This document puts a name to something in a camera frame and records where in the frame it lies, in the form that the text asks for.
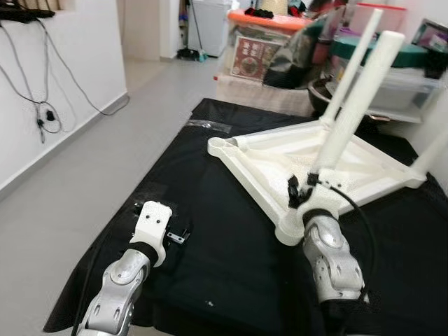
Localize white plastic children table top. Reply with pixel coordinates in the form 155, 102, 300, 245
207, 118, 428, 246

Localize black tablecloth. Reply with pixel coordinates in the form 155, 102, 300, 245
43, 98, 448, 336

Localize black wok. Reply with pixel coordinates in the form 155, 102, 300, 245
308, 77, 337, 116

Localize clear tape strip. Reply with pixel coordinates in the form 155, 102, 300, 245
188, 119, 232, 134

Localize beige low bench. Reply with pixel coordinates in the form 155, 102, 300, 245
216, 70, 316, 116

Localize black bag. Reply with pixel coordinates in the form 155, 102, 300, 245
265, 17, 330, 90

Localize orange-lidded clear storage box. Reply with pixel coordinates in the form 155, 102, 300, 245
225, 8, 312, 85

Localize clear plastic storage box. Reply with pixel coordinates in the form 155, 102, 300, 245
325, 63, 445, 123

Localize small black pouch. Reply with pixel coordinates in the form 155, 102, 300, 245
246, 7, 277, 18

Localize white fridge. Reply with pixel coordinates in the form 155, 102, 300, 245
189, 0, 235, 57

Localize pink clear red-lidded box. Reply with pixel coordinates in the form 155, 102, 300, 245
346, 2, 408, 34

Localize dark photo-print box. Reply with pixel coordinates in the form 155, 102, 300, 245
412, 20, 448, 53

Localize beige door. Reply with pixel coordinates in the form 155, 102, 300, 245
122, 0, 165, 60

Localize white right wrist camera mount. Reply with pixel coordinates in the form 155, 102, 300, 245
300, 168, 338, 226

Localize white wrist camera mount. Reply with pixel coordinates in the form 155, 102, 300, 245
300, 168, 338, 226
133, 201, 174, 265

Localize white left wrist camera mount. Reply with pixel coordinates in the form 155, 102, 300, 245
133, 201, 174, 265

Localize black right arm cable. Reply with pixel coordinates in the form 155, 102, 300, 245
311, 178, 375, 302

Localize long-handled broom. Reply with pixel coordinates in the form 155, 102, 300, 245
175, 0, 207, 60

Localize black wall power cable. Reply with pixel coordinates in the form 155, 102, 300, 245
0, 21, 130, 144

